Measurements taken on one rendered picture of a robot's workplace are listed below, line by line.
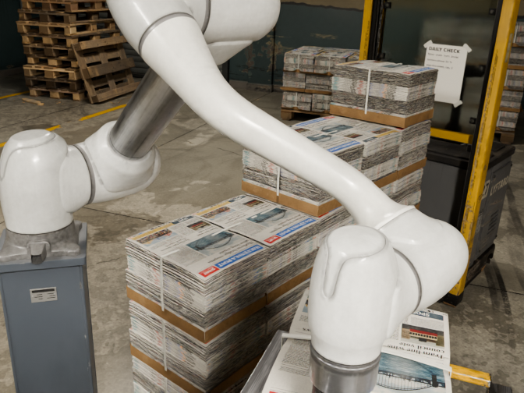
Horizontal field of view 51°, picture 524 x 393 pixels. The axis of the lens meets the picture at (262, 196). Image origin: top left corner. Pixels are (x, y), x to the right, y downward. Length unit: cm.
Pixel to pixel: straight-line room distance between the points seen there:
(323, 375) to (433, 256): 21
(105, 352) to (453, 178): 197
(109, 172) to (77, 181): 8
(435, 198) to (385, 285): 255
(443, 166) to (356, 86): 85
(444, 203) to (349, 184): 239
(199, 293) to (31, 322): 46
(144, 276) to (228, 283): 30
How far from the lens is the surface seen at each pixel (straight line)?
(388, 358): 100
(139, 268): 184
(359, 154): 214
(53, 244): 139
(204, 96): 79
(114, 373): 261
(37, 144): 133
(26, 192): 133
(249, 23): 99
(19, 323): 147
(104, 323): 293
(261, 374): 129
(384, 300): 66
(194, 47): 82
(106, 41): 829
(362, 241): 65
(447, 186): 314
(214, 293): 164
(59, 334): 149
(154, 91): 116
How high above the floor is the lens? 162
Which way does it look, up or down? 21 degrees down
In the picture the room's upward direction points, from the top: 2 degrees clockwise
